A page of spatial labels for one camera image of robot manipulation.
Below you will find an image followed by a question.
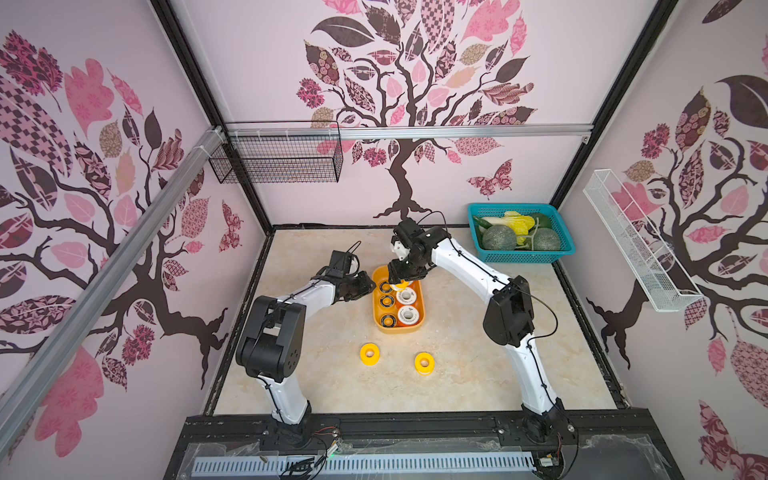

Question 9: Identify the orange tape roll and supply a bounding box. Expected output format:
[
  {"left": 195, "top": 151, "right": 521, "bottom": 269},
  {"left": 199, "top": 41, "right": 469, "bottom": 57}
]
[{"left": 397, "top": 305, "right": 422, "bottom": 327}]

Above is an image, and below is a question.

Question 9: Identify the green melon right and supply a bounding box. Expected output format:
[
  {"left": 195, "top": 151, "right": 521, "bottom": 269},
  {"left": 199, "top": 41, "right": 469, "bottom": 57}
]
[{"left": 531, "top": 228, "right": 562, "bottom": 251}]

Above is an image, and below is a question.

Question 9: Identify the orange tape roll mid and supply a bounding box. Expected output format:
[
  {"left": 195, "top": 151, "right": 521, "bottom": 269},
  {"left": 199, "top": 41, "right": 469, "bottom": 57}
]
[{"left": 396, "top": 287, "right": 418, "bottom": 306}]

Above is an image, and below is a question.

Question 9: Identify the teal plastic basket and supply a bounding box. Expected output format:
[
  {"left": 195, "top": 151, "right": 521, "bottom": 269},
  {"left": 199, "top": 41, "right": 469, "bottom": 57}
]
[{"left": 467, "top": 203, "right": 576, "bottom": 264}]

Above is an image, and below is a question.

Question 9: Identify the aluminium rail back wall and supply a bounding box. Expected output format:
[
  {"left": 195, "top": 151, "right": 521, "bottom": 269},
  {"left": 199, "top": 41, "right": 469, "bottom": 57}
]
[{"left": 227, "top": 122, "right": 593, "bottom": 141}]

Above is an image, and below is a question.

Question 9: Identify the green melon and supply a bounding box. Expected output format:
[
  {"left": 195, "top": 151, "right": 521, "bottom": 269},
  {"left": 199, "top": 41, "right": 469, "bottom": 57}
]
[
  {"left": 481, "top": 225, "right": 517, "bottom": 251},
  {"left": 531, "top": 228, "right": 562, "bottom": 251}
]

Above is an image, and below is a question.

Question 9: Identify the black base frame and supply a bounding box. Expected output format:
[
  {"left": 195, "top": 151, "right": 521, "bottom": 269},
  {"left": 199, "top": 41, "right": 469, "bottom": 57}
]
[{"left": 165, "top": 408, "right": 681, "bottom": 479}]

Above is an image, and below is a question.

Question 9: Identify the yellow toy corn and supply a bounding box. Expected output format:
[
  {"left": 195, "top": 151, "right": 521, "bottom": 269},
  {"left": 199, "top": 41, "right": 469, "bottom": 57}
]
[{"left": 484, "top": 211, "right": 536, "bottom": 245}]

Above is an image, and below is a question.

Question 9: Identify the yellow plastic storage box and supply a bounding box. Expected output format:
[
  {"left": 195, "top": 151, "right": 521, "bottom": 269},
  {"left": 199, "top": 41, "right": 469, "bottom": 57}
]
[{"left": 371, "top": 265, "right": 427, "bottom": 335}]

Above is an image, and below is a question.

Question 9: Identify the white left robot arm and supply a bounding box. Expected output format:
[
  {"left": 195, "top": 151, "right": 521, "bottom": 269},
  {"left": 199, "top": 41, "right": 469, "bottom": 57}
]
[{"left": 235, "top": 247, "right": 376, "bottom": 428}]

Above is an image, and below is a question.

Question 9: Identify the aluminium rail wall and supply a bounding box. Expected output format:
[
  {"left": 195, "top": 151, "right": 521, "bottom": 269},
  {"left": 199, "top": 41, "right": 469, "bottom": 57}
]
[
  {"left": 227, "top": 122, "right": 593, "bottom": 141},
  {"left": 1, "top": 126, "right": 226, "bottom": 457}
]

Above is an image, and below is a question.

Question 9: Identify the black wire wall basket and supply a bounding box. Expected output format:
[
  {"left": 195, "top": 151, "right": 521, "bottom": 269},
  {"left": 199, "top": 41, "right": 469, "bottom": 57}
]
[{"left": 209, "top": 120, "right": 344, "bottom": 185}]

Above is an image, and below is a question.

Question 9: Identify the white slotted cable duct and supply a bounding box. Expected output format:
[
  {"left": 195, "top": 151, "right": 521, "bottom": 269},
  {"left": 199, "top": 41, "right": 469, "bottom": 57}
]
[{"left": 189, "top": 452, "right": 536, "bottom": 479}]

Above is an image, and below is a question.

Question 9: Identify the white wire wall shelf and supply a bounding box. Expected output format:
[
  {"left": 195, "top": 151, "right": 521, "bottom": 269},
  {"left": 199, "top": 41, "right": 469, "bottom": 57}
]
[{"left": 583, "top": 169, "right": 704, "bottom": 313}]

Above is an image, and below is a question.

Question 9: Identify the aluminium rail left wall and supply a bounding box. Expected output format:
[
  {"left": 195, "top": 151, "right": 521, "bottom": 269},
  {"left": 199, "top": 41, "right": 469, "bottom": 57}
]
[{"left": 1, "top": 126, "right": 226, "bottom": 457}]

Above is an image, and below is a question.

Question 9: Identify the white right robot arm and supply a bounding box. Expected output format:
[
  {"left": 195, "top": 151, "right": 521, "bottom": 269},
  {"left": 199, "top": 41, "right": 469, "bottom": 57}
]
[{"left": 388, "top": 218, "right": 578, "bottom": 444}]

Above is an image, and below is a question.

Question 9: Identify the green melon left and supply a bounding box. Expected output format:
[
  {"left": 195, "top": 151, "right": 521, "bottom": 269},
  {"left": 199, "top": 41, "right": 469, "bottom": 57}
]
[{"left": 481, "top": 225, "right": 517, "bottom": 251}]

